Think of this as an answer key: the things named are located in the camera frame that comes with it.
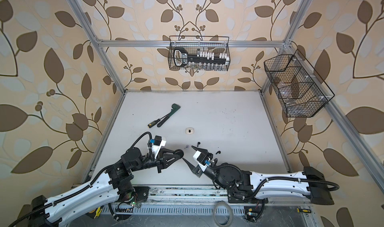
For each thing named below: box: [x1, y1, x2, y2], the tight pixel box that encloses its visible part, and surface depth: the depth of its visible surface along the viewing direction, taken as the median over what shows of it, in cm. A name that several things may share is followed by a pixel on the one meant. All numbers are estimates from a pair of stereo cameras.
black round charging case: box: [173, 149, 184, 159], surface depth 67 cm
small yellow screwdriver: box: [296, 208, 312, 213], surface depth 71 cm
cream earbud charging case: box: [185, 127, 195, 135], surface depth 98 cm
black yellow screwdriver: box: [147, 118, 161, 129], surface depth 102 cm
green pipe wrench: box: [157, 103, 181, 127], surface depth 110 cm
